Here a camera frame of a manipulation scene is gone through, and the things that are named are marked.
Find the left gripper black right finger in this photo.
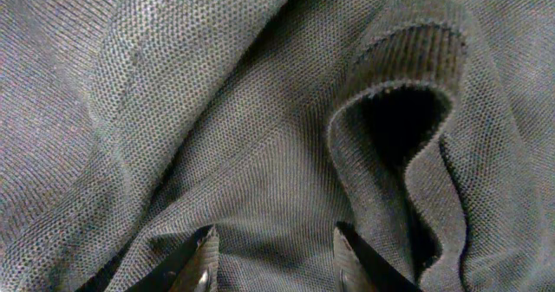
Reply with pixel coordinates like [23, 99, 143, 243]
[333, 222, 421, 292]

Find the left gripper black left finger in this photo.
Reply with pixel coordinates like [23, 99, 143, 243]
[126, 226, 219, 292]

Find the black t-shirt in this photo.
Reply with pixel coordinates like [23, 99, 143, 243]
[1, 0, 554, 291]

